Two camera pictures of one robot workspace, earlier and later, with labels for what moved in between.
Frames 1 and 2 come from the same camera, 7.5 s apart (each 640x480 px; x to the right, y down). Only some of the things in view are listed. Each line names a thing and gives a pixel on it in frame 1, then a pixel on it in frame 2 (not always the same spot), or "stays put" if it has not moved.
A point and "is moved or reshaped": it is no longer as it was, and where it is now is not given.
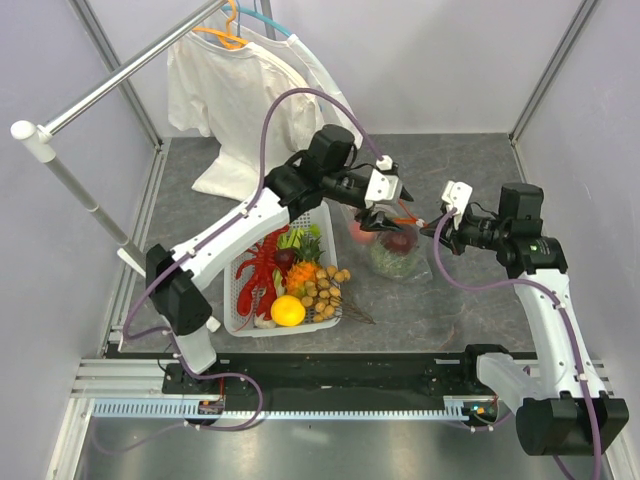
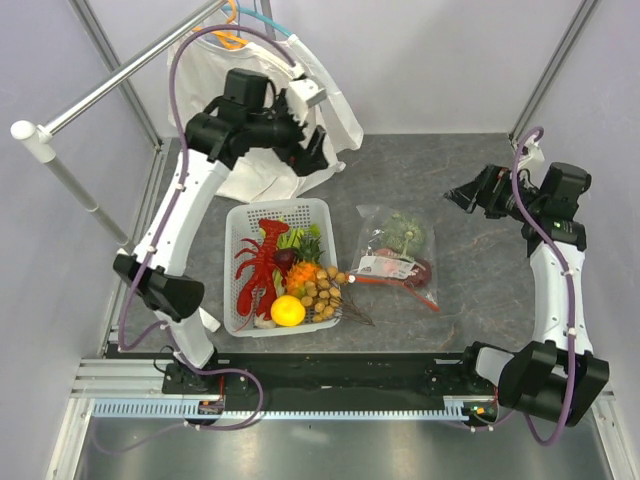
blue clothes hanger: (260, 16) stays put
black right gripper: (456, 238) → (485, 191)
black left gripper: (378, 223) → (311, 160)
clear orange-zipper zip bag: (395, 256) is moved or reshaped
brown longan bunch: (324, 296) stays put
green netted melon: (391, 263) → (403, 234)
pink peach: (359, 236) → (386, 252)
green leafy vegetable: (303, 241) stays put
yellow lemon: (287, 310) stays put
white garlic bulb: (260, 322) stays put
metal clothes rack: (42, 135) stays put
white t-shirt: (218, 79) stays put
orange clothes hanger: (228, 40) stays put
